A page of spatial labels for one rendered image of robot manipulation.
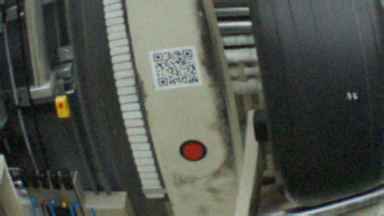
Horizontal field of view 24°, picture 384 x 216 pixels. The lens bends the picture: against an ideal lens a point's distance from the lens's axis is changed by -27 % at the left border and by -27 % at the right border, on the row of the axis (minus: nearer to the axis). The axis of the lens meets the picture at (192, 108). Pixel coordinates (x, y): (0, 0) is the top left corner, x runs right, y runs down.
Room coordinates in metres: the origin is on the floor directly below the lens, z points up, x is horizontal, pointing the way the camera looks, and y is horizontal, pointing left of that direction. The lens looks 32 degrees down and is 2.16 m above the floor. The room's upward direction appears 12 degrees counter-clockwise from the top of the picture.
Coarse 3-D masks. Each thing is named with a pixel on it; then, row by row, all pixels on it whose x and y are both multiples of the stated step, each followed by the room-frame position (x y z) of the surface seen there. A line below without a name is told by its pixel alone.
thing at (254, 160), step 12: (252, 120) 1.86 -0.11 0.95; (252, 132) 1.82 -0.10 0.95; (252, 144) 1.78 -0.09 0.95; (252, 156) 1.74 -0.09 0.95; (264, 156) 1.82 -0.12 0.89; (252, 168) 1.70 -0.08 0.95; (264, 168) 1.80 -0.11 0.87; (252, 180) 1.66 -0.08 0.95; (240, 192) 1.63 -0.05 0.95; (252, 192) 1.63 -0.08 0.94; (240, 204) 1.59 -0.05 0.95; (252, 204) 1.60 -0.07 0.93
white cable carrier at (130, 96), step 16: (112, 0) 1.66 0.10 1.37; (112, 16) 1.67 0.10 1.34; (112, 32) 1.67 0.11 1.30; (128, 32) 1.69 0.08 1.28; (112, 48) 1.67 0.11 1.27; (128, 48) 1.66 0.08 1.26; (128, 64) 1.66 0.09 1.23; (128, 80) 1.66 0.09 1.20; (128, 96) 1.66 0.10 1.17; (128, 112) 1.67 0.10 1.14; (144, 112) 1.69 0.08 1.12; (128, 128) 1.67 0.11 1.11; (144, 128) 1.66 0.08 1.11; (144, 144) 1.66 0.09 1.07; (144, 160) 1.66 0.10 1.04; (144, 176) 1.67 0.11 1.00; (160, 176) 1.68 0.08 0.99
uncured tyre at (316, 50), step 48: (288, 0) 1.49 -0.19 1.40; (336, 0) 1.47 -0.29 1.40; (288, 48) 1.44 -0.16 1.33; (336, 48) 1.42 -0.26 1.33; (288, 96) 1.42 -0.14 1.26; (336, 96) 1.39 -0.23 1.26; (288, 144) 1.41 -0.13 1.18; (336, 144) 1.38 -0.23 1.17; (288, 192) 1.45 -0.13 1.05; (336, 192) 1.43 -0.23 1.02
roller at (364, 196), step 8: (360, 192) 1.51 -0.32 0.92; (368, 192) 1.50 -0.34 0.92; (376, 192) 1.49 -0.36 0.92; (336, 200) 1.52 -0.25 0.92; (344, 200) 1.51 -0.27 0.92; (352, 200) 1.50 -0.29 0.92; (360, 200) 1.50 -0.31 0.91; (368, 200) 1.49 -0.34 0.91; (376, 200) 1.48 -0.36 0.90; (296, 208) 1.55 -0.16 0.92; (304, 208) 1.54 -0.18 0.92; (312, 208) 1.53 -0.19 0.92; (320, 208) 1.52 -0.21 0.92; (328, 208) 1.51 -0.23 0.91; (336, 208) 1.51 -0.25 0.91; (344, 208) 1.50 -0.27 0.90; (352, 208) 1.50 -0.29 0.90
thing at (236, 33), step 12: (216, 0) 2.02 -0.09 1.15; (228, 0) 2.01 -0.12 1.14; (240, 0) 2.01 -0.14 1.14; (216, 12) 2.03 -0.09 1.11; (228, 12) 2.03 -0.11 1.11; (240, 12) 2.02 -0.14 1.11; (228, 24) 2.02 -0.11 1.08; (240, 24) 2.01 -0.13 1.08; (228, 36) 2.03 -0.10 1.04; (240, 36) 2.03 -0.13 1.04; (252, 36) 2.02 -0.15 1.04; (228, 48) 2.16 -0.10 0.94; (240, 48) 2.15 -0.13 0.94; (252, 48) 2.02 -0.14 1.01; (228, 60) 2.02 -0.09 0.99; (240, 60) 2.02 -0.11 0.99; (252, 60) 2.01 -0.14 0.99; (240, 72) 2.03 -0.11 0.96; (252, 72) 2.02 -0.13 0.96; (240, 84) 2.02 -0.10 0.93; (252, 84) 2.02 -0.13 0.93
